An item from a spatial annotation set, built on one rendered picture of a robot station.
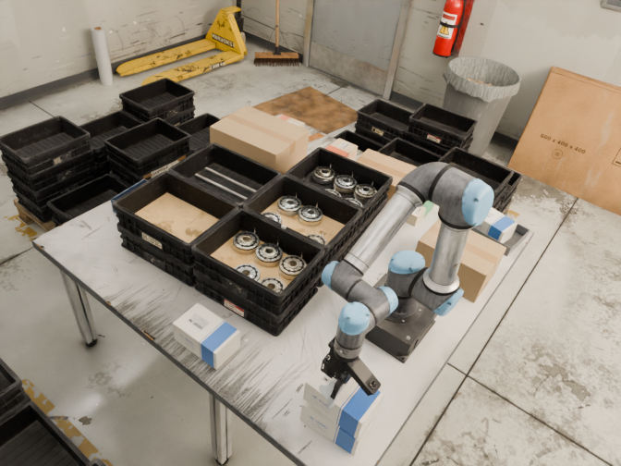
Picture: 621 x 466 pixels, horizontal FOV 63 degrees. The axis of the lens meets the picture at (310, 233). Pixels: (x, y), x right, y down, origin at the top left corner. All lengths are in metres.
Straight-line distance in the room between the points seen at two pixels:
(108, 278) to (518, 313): 2.28
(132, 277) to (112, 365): 0.73
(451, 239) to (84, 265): 1.41
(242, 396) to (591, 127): 3.44
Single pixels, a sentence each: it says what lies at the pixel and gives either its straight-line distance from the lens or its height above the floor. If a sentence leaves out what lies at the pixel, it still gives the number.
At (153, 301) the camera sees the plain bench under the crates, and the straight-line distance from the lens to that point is 2.01.
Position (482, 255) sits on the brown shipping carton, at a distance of 2.16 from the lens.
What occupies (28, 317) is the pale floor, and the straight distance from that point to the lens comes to 3.05.
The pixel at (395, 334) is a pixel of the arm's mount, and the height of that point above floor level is 0.80.
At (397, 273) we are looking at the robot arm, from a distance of 1.74.
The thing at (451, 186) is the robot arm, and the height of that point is 1.43.
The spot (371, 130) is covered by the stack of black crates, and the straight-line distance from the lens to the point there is 3.79.
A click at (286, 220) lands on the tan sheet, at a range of 2.14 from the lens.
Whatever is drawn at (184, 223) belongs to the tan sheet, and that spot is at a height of 0.83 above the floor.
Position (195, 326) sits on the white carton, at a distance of 1.80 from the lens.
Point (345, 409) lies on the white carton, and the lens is 1.52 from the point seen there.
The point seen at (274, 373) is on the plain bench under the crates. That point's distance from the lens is 1.80.
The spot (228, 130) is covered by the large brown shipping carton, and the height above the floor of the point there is 0.90.
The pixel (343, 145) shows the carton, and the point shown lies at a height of 0.77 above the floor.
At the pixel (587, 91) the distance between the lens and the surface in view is 4.38.
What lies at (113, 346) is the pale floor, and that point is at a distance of 2.80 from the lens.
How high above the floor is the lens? 2.20
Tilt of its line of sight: 41 degrees down
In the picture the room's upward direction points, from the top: 7 degrees clockwise
